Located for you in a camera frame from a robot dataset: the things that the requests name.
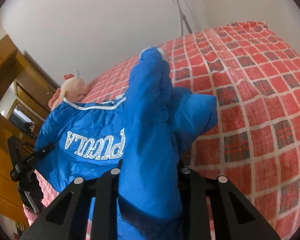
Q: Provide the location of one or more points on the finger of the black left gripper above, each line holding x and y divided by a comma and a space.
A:
41, 151

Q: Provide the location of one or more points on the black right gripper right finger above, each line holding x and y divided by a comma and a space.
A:
217, 205

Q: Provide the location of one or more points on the pink sleeve forearm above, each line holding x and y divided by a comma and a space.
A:
30, 215

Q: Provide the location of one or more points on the wooden door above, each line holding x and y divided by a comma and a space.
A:
31, 91

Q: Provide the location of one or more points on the wooden wardrobe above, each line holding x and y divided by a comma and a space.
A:
12, 64

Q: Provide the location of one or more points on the blue puffer jacket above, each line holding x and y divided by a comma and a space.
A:
145, 131

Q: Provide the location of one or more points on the pink plush toy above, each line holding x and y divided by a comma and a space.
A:
73, 89

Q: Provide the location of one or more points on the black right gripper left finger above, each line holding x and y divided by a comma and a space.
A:
67, 216

